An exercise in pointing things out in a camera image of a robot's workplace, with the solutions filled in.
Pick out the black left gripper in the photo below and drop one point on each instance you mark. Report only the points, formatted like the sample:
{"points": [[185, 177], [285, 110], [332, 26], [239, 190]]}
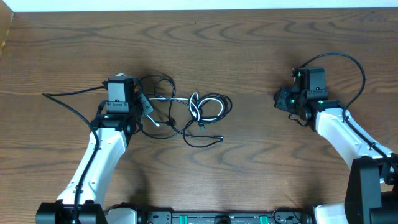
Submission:
{"points": [[148, 107]]}

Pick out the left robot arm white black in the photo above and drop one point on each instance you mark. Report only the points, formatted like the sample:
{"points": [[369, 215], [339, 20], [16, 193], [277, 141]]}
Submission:
{"points": [[115, 122]]}

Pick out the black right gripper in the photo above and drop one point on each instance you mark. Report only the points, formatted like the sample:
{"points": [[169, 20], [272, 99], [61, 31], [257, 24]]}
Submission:
{"points": [[279, 102]]}

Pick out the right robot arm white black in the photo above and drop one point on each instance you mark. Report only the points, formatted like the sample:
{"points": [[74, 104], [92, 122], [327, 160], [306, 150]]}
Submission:
{"points": [[371, 195]]}

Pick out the black base rail green clamps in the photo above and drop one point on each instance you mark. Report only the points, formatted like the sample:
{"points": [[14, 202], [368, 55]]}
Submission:
{"points": [[242, 217]]}

